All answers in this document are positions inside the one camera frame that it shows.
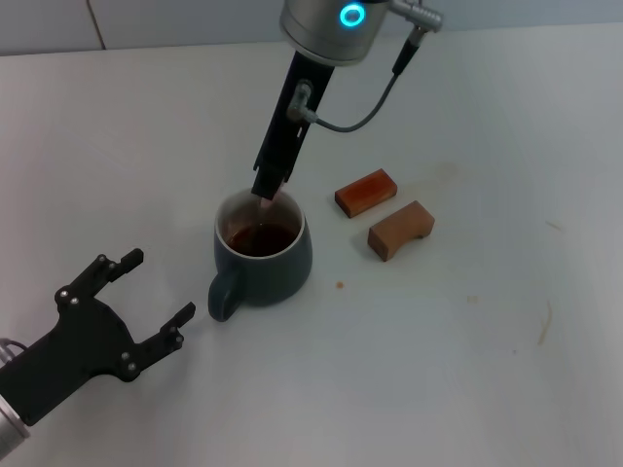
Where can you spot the reddish flat wooden block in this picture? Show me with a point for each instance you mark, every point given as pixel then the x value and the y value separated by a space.
pixel 365 194

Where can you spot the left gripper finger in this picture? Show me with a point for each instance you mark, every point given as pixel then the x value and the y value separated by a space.
pixel 156 352
pixel 92 279

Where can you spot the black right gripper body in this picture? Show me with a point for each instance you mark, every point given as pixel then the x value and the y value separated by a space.
pixel 277 146

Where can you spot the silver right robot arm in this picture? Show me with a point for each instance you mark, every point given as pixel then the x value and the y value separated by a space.
pixel 321 24

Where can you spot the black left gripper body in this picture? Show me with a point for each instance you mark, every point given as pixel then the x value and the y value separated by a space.
pixel 68 355

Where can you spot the dark grey ceramic cup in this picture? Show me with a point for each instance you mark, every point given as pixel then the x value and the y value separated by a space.
pixel 272 277

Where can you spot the brown tea liquid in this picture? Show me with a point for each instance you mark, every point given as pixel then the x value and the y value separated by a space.
pixel 263 243

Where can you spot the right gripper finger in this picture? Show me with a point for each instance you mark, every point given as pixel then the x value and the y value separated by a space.
pixel 267 182

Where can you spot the light brown arched wooden block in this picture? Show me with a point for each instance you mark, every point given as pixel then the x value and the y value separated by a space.
pixel 396 231

